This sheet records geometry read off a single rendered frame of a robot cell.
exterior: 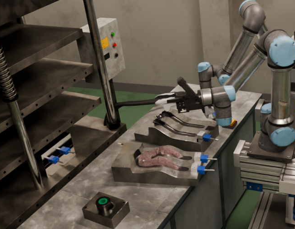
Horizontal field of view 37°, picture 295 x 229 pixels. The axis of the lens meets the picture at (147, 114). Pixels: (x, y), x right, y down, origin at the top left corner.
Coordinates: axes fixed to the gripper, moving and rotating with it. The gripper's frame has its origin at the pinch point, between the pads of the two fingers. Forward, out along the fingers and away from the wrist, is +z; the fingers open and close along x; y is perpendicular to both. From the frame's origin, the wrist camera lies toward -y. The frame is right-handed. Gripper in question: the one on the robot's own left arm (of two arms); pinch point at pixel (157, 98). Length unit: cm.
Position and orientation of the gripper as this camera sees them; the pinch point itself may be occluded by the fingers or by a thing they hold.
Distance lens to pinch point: 201.4
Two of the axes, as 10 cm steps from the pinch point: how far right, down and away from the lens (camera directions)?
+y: 1.4, 9.2, 3.6
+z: -9.9, 1.3, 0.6
